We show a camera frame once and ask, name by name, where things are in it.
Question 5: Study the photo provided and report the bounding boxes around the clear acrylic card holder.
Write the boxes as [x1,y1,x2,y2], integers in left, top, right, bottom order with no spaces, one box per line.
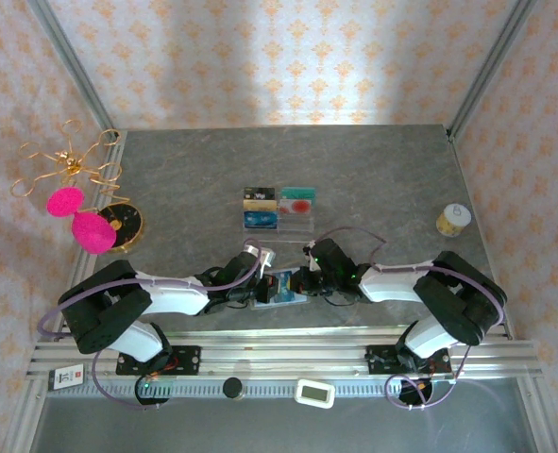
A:
[241,186,317,244]

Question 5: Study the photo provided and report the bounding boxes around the blue VIP card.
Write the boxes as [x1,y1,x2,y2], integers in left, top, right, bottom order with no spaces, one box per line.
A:
[243,210,279,231]

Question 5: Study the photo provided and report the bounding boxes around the white card red circles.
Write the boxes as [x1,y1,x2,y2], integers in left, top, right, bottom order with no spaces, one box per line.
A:
[279,198,313,216]

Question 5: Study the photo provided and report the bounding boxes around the green card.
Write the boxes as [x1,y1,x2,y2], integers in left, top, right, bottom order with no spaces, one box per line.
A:
[280,186,316,201]

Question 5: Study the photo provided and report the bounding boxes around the black round knob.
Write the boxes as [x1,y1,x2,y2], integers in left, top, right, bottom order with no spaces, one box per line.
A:
[222,377,245,401]

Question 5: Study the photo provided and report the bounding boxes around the white digital timer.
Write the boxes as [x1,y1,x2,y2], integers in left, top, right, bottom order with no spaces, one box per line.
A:
[293,377,336,410]

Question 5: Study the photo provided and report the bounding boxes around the yellow white candle tin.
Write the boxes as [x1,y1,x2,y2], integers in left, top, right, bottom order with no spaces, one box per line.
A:
[435,202,473,239]

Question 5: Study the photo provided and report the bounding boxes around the pink fuzzy balls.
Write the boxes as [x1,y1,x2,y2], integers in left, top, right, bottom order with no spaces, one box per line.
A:
[72,211,118,256]

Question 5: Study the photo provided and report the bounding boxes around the small pink felt disc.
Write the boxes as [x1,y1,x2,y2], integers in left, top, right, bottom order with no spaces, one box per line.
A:
[46,186,85,218]

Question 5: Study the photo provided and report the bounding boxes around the white number label tag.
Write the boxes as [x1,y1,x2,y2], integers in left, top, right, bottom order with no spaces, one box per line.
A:
[47,365,82,392]

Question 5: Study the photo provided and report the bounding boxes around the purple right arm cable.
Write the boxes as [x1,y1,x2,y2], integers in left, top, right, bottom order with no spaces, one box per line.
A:
[306,227,509,412]

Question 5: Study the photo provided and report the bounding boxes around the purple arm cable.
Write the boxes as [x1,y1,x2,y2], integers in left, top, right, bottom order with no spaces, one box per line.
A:
[37,238,263,411]
[306,227,509,412]

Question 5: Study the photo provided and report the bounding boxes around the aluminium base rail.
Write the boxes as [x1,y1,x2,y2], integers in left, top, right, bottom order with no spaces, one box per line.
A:
[25,325,544,381]

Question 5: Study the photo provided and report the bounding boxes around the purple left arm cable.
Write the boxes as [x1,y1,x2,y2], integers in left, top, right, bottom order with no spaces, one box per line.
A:
[37,238,263,411]

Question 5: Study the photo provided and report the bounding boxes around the grey slotted cable duct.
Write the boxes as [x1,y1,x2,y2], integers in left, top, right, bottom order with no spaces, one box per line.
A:
[46,378,405,402]

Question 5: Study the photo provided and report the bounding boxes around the gold wire ornament stand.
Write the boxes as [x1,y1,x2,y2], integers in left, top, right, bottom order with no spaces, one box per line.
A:
[9,118,146,256]

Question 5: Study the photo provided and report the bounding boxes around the black cable grommet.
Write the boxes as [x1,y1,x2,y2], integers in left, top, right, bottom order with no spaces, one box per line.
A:
[397,376,434,408]
[134,376,172,408]

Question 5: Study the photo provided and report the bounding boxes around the aluminium side rail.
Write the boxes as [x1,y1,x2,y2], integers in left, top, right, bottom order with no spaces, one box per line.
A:
[2,129,129,453]
[448,129,558,453]

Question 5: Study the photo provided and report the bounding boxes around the aluminium frame post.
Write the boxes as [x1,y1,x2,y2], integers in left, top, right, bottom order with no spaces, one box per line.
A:
[25,0,119,136]
[446,0,539,141]

